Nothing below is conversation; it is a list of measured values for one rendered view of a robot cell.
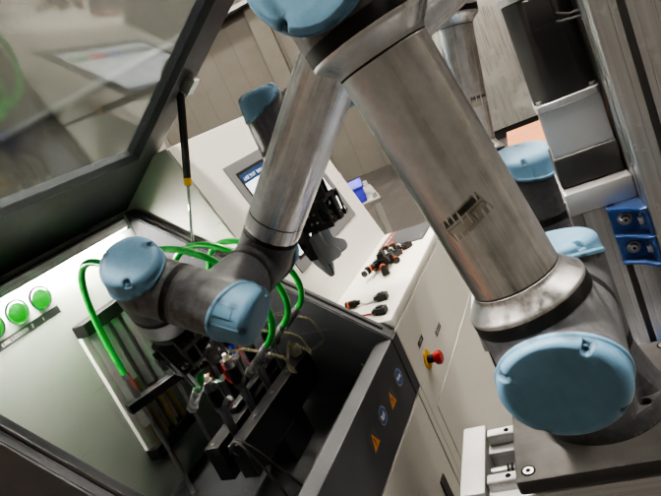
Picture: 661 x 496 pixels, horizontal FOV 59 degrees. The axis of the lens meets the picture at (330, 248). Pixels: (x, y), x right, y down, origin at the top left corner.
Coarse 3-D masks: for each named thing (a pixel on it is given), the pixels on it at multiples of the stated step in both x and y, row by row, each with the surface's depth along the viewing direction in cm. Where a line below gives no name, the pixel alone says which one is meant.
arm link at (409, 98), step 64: (256, 0) 46; (320, 0) 44; (384, 0) 45; (320, 64) 48; (384, 64) 47; (384, 128) 50; (448, 128) 48; (448, 192) 49; (512, 192) 50; (512, 256) 50; (512, 320) 51; (576, 320) 50; (512, 384) 52; (576, 384) 50
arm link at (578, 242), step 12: (564, 228) 69; (576, 228) 66; (588, 228) 65; (552, 240) 66; (564, 240) 64; (576, 240) 62; (588, 240) 62; (564, 252) 61; (576, 252) 61; (588, 252) 62; (600, 252) 63; (588, 264) 62; (600, 264) 63; (600, 276) 61; (612, 276) 65; (612, 288) 61; (624, 312) 66; (624, 324) 65
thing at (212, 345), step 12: (180, 336) 80; (192, 336) 79; (204, 336) 84; (156, 348) 85; (168, 348) 84; (180, 348) 77; (192, 348) 83; (204, 348) 84; (216, 348) 85; (168, 360) 83; (180, 360) 83; (192, 360) 81; (204, 360) 86; (216, 360) 87; (180, 372) 84; (192, 372) 85; (192, 384) 85
